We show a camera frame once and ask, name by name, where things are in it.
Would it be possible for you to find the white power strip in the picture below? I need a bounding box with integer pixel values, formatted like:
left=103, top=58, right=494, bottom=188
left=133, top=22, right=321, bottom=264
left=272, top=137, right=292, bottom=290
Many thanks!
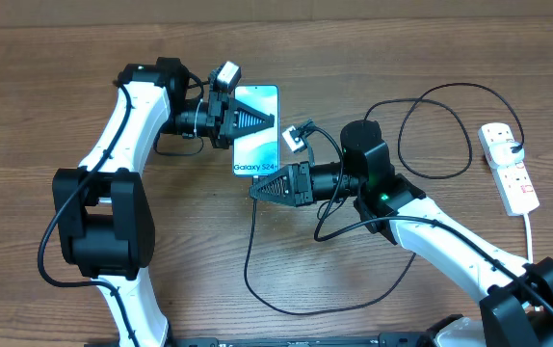
left=478, top=122, right=540, bottom=216

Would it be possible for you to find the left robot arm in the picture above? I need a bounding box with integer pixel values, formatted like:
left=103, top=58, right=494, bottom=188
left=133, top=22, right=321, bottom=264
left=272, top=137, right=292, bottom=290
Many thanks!
left=37, top=57, right=277, bottom=346

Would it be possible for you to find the white charger plug adapter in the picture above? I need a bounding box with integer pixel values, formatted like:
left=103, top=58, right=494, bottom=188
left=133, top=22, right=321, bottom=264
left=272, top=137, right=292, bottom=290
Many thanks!
left=487, top=142, right=525, bottom=169

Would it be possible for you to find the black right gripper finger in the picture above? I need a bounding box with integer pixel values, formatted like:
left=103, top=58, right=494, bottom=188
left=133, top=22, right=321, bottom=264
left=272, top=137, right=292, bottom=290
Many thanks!
left=250, top=192, right=296, bottom=206
left=249, top=166, right=291, bottom=199

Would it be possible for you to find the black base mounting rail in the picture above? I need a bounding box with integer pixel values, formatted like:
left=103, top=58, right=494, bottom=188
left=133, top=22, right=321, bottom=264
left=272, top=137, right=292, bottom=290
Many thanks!
left=165, top=332, right=435, bottom=347

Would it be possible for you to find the white power strip cord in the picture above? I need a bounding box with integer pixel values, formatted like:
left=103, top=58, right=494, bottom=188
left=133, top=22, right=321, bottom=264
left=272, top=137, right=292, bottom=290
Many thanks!
left=522, top=213, right=542, bottom=312

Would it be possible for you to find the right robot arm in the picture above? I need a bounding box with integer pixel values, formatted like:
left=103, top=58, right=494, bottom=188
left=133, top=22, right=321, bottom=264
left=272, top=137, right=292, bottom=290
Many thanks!
left=250, top=120, right=553, bottom=346

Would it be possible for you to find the blue Samsung Galaxy smartphone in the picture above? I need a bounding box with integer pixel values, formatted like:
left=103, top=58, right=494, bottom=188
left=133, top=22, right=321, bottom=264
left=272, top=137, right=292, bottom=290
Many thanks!
left=231, top=84, right=281, bottom=178

